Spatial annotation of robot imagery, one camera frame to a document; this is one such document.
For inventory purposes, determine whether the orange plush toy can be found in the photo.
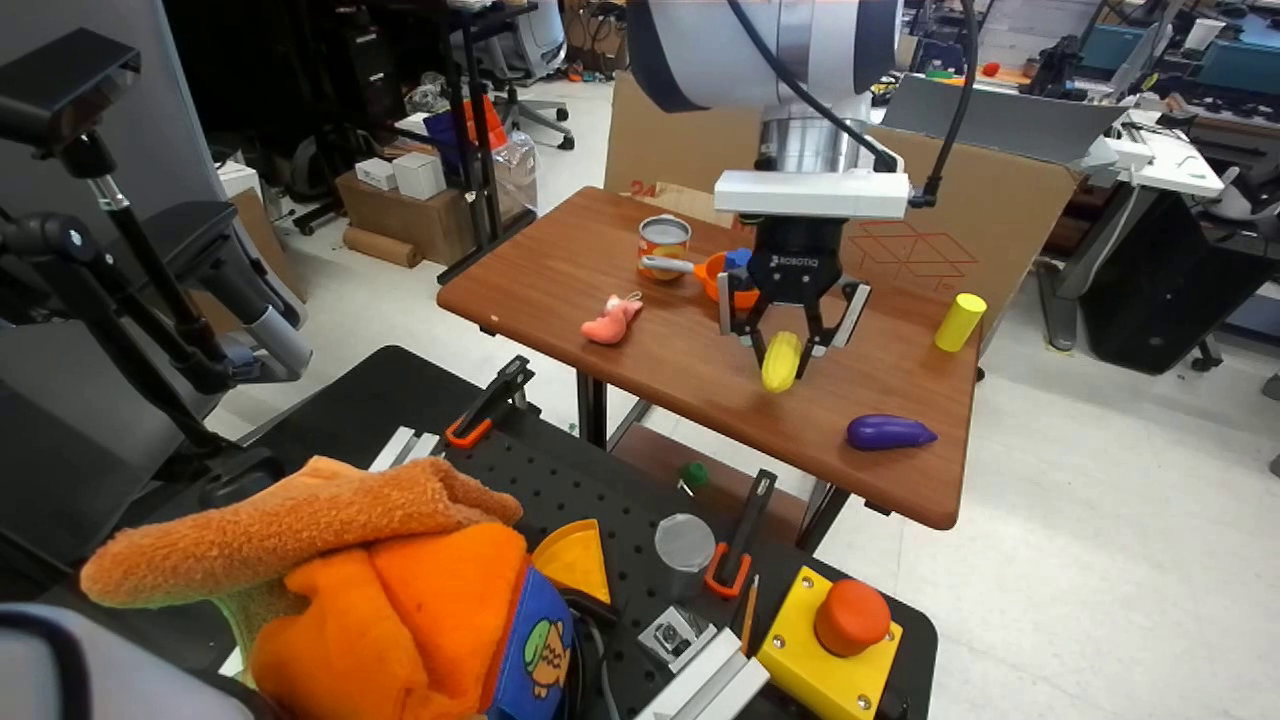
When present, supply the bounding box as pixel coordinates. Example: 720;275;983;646
254;521;578;720

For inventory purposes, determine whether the black office chair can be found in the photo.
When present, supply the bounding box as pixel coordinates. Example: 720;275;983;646
466;0;578;151

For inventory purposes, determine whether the black perforated cart top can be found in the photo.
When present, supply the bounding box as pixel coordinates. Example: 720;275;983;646
37;345;941;720

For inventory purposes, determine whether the grey round disc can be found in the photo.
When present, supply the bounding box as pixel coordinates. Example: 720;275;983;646
654;510;718;571

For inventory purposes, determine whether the orange black clamp right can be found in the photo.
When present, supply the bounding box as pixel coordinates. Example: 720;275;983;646
704;466;775;599

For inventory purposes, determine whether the wooden table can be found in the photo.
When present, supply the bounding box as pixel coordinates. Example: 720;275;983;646
442;187;975;526

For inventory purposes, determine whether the yellow box red button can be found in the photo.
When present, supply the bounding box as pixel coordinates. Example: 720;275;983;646
758;565;905;720

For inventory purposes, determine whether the purple toy eggplant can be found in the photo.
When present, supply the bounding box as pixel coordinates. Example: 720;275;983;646
845;414;936;451

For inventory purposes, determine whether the orange towel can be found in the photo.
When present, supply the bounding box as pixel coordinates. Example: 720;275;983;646
81;454;524;609

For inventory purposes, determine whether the orange bowl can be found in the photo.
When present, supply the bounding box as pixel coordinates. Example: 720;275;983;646
692;253;762;312

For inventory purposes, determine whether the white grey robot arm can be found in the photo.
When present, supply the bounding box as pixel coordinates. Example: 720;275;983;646
628;0;914;364

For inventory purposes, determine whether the orange black clamp left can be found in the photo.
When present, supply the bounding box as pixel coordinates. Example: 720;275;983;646
445;354;534;449

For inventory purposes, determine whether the cardboard box on floor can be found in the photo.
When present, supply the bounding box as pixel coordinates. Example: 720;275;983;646
337;146;480;264

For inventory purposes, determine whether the pink toy meat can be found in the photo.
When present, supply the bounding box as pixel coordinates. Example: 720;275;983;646
579;296;645;347

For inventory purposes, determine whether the white camera bar on wrist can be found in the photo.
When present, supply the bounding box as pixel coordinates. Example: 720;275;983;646
712;173;914;220

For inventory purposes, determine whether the silver aluminium rail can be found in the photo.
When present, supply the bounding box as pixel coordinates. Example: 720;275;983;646
636;629;768;720

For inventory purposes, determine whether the orange black clamp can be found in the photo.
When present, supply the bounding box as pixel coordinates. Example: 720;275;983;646
445;354;534;449
704;466;775;599

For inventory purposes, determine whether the black camera on stand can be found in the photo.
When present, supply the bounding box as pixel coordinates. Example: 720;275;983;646
0;26;316;454

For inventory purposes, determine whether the blue cylinder block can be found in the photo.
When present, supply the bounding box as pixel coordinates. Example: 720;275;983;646
729;249;753;270

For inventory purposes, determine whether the yellow cylinder block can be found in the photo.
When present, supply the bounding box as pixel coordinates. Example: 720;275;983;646
934;291;988;353

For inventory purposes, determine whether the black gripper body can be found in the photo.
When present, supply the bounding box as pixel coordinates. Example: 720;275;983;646
748;216;845;305

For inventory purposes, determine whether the yellow toy corn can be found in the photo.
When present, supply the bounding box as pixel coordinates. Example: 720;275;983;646
762;331;805;392

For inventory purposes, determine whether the cardboard sheet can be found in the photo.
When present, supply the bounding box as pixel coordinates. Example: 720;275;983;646
604;77;1075;335

